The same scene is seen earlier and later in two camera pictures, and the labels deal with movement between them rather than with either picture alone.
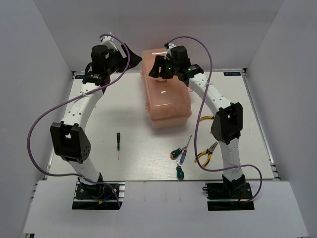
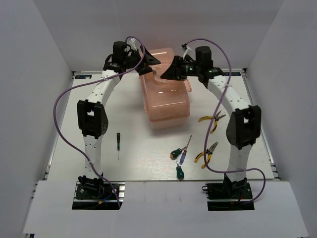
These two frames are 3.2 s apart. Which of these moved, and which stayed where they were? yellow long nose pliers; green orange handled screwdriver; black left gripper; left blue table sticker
Moved: black left gripper
Stayed: left blue table sticker; green orange handled screwdriver; yellow long nose pliers
